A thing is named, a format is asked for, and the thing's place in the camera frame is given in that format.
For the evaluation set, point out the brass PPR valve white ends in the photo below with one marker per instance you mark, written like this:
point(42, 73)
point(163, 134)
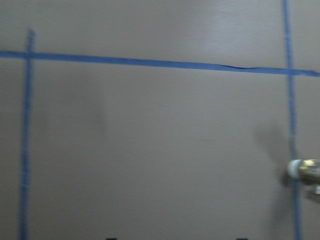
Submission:
point(307, 171)

